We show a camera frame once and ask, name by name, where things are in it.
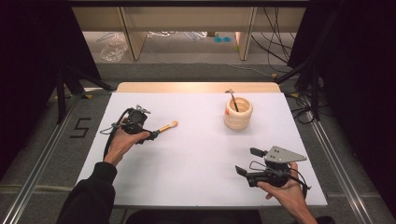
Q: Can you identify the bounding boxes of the cream ribbed brush holder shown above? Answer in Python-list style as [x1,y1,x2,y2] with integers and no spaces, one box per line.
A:
[223,96,254,131]

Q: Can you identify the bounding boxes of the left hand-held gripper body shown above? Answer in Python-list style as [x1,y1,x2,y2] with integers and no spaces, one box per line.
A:
[120,105,154,138]

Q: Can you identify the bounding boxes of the black metal stand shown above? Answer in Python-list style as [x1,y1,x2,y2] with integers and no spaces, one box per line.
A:
[55,65,115,125]
[274,59,322,122]

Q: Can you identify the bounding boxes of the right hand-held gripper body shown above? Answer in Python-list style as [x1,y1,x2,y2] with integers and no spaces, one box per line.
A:
[246,145,308,189]

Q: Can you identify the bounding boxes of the black floor cable bundle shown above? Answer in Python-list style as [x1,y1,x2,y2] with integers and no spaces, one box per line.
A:
[288,92,316,125]

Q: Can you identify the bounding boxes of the beige wooden desk frame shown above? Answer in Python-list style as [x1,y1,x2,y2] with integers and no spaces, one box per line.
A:
[72,6,307,62]

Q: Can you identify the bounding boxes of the right hand-held gripper cable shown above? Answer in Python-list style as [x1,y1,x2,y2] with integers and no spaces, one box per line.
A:
[248,160,312,200]

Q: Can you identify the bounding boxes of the light wooden table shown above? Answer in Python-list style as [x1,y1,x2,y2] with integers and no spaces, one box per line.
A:
[116,81,282,94]

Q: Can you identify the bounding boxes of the black hanging cables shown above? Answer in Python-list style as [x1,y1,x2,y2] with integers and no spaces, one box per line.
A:
[250,7,297,74]

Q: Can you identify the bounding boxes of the clear plastic bag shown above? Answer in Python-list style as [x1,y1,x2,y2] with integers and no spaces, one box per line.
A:
[99,33,129,63]

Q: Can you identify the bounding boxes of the aluminium floor rail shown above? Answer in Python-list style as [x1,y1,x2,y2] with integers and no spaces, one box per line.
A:
[0,92,82,224]
[306,110,376,224]

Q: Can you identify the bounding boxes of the small thin makeup brush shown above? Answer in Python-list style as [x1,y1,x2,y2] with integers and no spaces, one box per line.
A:
[228,89,240,113]

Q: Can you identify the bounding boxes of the left hand-held gripper cable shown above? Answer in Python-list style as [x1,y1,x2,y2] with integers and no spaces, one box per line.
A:
[99,106,134,161]

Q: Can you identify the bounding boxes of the large makeup brush gold ferrule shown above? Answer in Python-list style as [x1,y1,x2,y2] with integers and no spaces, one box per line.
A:
[158,119,179,134]

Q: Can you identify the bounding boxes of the white table board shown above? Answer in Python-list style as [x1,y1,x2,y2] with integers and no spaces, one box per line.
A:
[76,91,329,208]

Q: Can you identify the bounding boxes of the person's right hand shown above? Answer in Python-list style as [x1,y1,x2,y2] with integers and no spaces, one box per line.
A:
[256,161,313,218]

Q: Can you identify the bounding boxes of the person's left hand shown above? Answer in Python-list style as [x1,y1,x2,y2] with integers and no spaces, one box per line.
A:
[103,116,151,168]

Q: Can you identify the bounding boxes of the dark curtain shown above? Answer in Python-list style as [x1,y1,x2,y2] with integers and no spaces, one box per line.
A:
[288,0,396,216]
[0,0,103,180]

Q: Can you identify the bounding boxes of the white floor wires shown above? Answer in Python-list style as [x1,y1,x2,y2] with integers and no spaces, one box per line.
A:
[146,30,209,41]

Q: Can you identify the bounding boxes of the person's lap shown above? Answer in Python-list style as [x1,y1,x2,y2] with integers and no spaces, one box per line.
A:
[124,209,263,224]

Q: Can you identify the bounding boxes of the hand-held gripper cable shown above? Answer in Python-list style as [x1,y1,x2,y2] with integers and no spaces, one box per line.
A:
[99,106,134,161]
[248,160,312,200]

